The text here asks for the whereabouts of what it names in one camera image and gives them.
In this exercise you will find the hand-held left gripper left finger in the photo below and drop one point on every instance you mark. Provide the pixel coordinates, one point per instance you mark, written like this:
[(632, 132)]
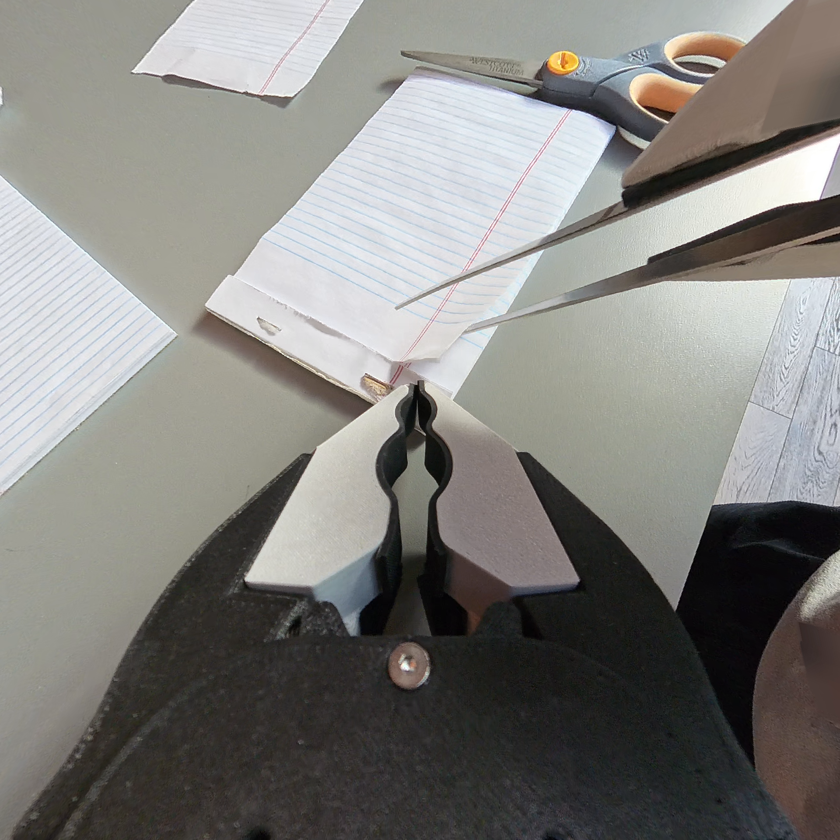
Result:
[(321, 525)]

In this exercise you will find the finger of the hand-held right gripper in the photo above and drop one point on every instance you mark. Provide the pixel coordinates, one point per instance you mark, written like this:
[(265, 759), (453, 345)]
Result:
[(754, 98), (774, 256)]

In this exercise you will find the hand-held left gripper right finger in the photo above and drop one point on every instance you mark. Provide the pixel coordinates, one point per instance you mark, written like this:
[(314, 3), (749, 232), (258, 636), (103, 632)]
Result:
[(505, 525)]

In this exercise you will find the white lined notepad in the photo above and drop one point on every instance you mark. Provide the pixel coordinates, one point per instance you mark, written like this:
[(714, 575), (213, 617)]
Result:
[(59, 328), (229, 305)]

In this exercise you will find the grey orange scissors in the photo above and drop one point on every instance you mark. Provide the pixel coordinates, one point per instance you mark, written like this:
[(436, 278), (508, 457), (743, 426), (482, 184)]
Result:
[(590, 79)]

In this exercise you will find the person's black pants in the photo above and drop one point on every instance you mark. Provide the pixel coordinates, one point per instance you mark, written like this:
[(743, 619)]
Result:
[(741, 577)]

